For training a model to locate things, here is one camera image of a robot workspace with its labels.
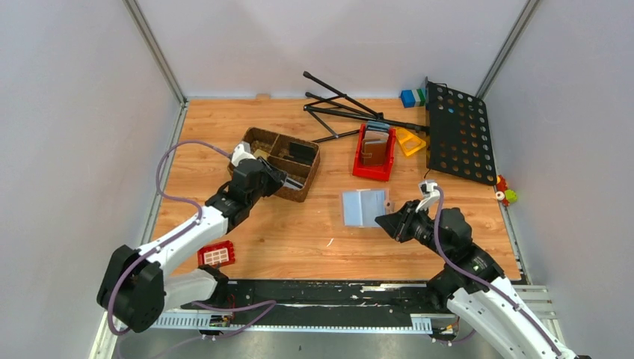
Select blue green white blocks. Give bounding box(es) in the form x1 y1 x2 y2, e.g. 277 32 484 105
399 88 427 108

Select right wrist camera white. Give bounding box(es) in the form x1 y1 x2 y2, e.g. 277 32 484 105
416 179 440 212

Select grey VIP credit card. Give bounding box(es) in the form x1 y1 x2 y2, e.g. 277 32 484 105
283 177 304 191

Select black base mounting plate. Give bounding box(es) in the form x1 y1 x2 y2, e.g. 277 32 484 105
185 280 461 328

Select aluminium frame rail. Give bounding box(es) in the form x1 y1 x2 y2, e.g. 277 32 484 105
105 278 557 335

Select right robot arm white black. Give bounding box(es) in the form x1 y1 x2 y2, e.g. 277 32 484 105
375 200 579 358

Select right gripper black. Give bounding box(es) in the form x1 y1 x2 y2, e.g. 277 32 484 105
375 200 449 260

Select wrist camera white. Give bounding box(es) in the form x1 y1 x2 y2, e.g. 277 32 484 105
416 179 440 212
230 141 256 167

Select black credit card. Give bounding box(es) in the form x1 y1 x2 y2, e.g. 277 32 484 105
289 142 316 161
283 155 315 167

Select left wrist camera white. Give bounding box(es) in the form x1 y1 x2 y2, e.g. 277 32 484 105
230 141 256 167

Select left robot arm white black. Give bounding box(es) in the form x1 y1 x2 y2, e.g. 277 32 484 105
96 159 287 335

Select red green toy pieces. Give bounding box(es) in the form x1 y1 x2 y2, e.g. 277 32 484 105
495 175 518 207

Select yellow plastic triangle toy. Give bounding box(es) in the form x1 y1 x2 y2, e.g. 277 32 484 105
396 128 427 157

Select red plastic bin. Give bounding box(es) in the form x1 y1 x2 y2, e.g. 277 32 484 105
352 123 396 182

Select brown wicker divided basket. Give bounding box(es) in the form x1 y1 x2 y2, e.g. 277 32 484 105
240 127 321 203

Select brown wallet in bin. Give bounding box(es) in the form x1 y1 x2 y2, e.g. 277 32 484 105
360 130 389 167

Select black perforated music stand tray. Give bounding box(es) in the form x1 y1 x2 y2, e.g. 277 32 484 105
425 81 497 185

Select black folding stand legs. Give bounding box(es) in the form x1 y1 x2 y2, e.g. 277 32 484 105
302 71 430 142

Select red white window toy block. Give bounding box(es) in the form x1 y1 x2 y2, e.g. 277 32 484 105
197 241 236 266

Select cards in basket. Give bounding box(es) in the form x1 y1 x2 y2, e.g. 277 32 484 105
253 149 269 160

